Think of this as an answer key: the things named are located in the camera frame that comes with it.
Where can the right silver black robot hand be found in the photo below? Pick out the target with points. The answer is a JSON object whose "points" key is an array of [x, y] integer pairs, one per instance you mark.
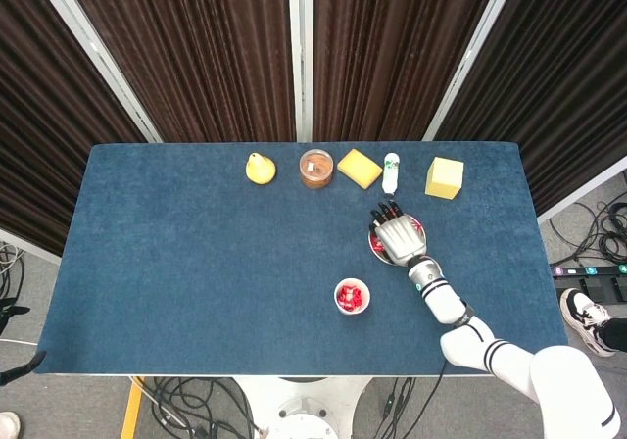
{"points": [[401, 238]]}

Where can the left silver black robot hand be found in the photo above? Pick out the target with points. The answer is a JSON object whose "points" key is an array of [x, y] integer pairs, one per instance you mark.
{"points": [[22, 369]]}

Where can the red candy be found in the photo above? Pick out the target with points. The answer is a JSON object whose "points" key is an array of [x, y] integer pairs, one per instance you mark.
{"points": [[418, 225], [358, 303], [376, 243], [347, 293]]}

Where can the round metal plate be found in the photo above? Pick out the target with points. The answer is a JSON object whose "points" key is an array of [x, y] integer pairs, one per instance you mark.
{"points": [[378, 257]]}

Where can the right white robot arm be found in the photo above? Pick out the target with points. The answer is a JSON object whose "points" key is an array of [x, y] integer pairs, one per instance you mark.
{"points": [[490, 351]]}

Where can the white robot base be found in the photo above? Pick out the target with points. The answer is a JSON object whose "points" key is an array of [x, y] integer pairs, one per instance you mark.
{"points": [[303, 404]]}

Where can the plain white sneaker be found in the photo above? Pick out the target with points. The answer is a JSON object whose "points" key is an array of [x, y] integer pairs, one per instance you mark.
{"points": [[9, 425]]}

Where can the small white bottle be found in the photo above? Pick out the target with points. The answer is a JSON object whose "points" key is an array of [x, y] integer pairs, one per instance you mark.
{"points": [[391, 177]]}

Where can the yellow cube box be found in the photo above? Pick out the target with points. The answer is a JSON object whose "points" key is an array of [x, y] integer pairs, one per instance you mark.
{"points": [[443, 179]]}

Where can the yellow sponge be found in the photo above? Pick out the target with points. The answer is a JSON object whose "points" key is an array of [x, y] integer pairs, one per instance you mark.
{"points": [[359, 167]]}

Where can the small white bowl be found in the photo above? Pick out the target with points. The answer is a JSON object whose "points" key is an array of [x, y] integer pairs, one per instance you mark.
{"points": [[352, 312]]}

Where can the clear jar of rubber bands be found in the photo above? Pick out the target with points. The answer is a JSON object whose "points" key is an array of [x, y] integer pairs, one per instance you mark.
{"points": [[317, 167]]}

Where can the yellow pear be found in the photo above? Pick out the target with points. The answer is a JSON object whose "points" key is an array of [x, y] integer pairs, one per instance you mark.
{"points": [[259, 172]]}

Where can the brown pleated curtain panel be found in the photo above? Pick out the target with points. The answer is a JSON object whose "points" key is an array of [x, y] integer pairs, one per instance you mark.
{"points": [[39, 140], [196, 57], [392, 57], [563, 91]]}

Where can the white and black sneaker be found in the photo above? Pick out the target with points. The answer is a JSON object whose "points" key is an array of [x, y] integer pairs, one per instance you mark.
{"points": [[580, 311]]}

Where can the blue tablecloth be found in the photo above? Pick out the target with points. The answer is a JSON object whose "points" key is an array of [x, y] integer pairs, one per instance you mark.
{"points": [[196, 262]]}

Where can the black foot pedals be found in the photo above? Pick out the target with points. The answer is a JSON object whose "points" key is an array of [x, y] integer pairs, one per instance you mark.
{"points": [[607, 289]]}

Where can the black trouser leg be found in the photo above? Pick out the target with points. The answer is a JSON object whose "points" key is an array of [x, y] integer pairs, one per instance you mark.
{"points": [[614, 333]]}

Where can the white partition base rail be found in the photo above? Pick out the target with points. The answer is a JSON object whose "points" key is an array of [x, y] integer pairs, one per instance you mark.
{"points": [[29, 248], [578, 196]]}

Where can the white partition frame post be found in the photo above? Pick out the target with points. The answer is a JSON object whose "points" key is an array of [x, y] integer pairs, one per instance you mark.
{"points": [[467, 42], [88, 42], [294, 17], [307, 17]]}

